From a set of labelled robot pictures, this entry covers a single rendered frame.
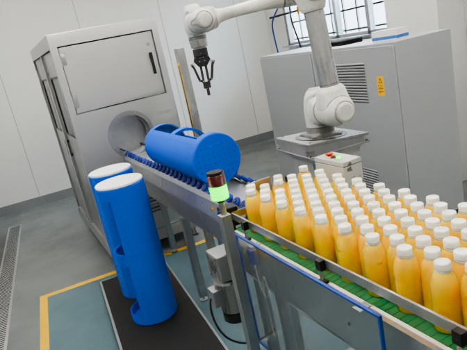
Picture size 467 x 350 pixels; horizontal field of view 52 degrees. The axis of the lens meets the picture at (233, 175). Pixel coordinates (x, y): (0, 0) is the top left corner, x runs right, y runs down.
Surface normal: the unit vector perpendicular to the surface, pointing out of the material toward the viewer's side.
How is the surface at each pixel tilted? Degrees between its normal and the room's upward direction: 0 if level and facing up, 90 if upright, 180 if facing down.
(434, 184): 90
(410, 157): 90
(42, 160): 90
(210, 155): 90
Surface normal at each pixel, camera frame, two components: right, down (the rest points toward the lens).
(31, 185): 0.37, 0.18
